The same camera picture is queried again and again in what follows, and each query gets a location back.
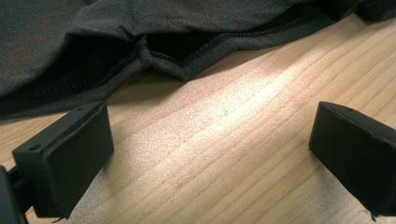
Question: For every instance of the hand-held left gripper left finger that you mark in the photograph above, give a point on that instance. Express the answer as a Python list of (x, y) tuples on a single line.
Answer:
[(71, 155)]

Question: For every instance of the black pleated skirt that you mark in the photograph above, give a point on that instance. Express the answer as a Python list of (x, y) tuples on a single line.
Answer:
[(93, 31)]

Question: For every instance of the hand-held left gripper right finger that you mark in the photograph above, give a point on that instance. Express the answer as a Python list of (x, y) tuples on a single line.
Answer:
[(358, 155)]

